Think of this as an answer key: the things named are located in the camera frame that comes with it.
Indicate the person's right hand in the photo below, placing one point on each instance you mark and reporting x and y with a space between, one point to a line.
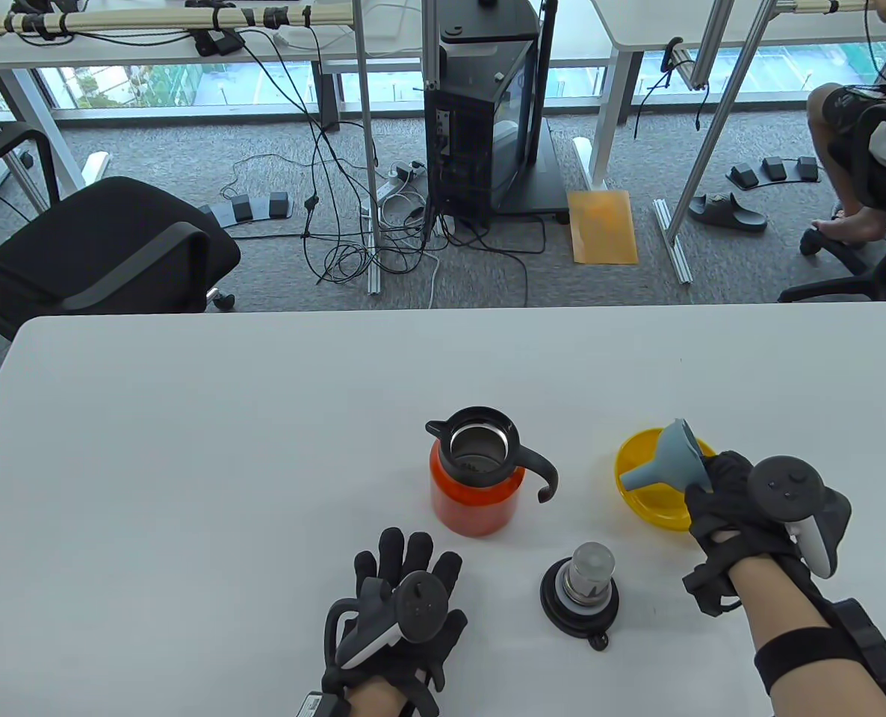
723 500

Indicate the person's left hand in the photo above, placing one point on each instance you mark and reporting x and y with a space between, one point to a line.
392 560

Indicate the blue-grey plastic funnel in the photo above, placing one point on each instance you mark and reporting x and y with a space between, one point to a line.
674 459

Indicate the yellow plastic bowl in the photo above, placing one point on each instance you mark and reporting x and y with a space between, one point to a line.
656 508

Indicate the red hot water kettle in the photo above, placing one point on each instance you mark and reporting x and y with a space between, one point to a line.
473 508

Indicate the black and steel kettle lid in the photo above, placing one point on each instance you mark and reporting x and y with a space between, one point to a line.
589 579

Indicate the person's left forearm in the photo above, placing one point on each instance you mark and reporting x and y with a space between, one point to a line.
376 702

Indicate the person's right forearm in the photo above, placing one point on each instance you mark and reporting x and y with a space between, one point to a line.
775 597

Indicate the black handheld controller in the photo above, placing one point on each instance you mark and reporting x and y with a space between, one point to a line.
787 485
420 609

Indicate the black sensor box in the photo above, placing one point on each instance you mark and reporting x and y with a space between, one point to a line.
869 642
323 706

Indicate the black office chair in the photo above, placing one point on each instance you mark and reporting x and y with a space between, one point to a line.
861 280
99 239

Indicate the black slipper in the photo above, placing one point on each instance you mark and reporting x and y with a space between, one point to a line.
727 213

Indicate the black foot pedal set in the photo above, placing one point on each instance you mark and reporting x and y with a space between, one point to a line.
243 208
772 168

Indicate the black pole stand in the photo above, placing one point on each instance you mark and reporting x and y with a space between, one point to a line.
547 172

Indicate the white power strip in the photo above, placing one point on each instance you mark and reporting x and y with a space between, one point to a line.
394 181

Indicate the black computer tower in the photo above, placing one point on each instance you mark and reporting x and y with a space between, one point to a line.
465 134

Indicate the white desk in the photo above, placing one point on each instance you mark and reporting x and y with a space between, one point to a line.
637 22
114 51

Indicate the black power adapter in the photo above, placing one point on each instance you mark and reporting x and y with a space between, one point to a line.
215 42

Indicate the aluminium frame post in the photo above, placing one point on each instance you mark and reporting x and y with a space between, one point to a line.
367 149
719 112
429 45

